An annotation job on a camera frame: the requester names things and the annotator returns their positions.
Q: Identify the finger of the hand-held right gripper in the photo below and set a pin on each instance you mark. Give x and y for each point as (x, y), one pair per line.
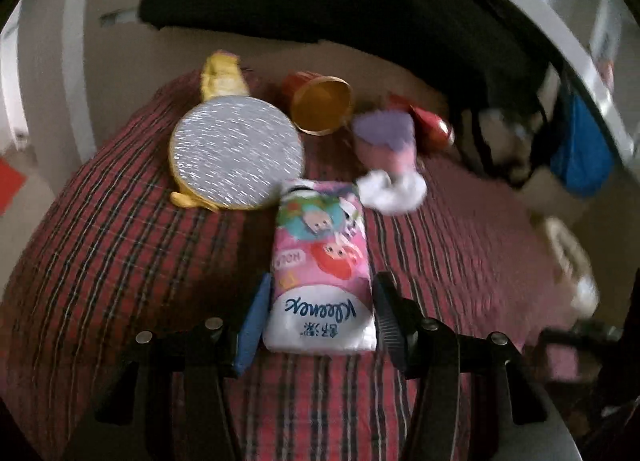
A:
(580, 333)

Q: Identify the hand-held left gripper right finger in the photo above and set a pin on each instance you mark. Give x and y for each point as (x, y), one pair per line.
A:
(390, 321)

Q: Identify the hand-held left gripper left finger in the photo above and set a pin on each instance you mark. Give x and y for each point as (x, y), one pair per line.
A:
(255, 326)

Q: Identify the plastic-lined waste bin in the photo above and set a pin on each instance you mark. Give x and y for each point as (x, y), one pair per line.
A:
(570, 261)

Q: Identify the pink cartoon tissue pack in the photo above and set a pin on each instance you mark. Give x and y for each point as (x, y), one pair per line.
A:
(320, 271)

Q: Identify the crushed red can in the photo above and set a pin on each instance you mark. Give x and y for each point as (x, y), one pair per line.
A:
(432, 128)

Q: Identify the red paper cup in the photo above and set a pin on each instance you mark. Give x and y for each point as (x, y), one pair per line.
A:
(320, 103)

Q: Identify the red plaid cloth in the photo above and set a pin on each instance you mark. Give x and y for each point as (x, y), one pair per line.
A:
(125, 266)

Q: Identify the blue towel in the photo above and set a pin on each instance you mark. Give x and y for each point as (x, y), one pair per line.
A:
(582, 151)

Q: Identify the small yellow wrapper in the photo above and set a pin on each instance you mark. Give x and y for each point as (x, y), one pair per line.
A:
(222, 76)

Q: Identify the red floor mat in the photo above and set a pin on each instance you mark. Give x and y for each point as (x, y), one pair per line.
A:
(10, 186)

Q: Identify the grey countertop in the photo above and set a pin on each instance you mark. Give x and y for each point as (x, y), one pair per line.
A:
(550, 31)

